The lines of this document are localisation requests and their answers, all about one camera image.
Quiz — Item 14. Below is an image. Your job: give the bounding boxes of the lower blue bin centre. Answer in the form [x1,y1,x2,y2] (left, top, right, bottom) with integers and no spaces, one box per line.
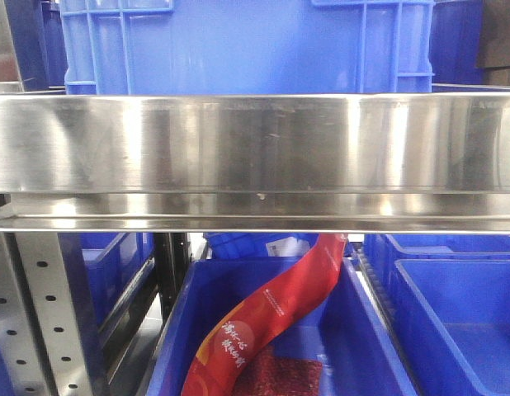
[147,257,416,395]

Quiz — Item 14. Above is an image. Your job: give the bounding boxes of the steel rack front rail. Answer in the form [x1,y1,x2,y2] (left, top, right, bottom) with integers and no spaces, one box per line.
[0,92,510,233]

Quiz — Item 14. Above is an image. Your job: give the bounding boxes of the red printed bag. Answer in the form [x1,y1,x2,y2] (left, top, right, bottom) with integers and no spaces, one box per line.
[181,233,347,395]

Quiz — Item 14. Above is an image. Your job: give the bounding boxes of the lower blue bin right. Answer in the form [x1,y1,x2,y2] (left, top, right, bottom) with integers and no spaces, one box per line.
[363,234,510,395]

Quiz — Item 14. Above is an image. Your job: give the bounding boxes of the perforated steel rack post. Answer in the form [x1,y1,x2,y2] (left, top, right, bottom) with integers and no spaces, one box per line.
[0,232,110,395]

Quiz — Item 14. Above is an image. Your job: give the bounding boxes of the large blue bin on rack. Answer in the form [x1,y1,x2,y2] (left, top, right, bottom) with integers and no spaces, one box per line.
[60,0,433,95]

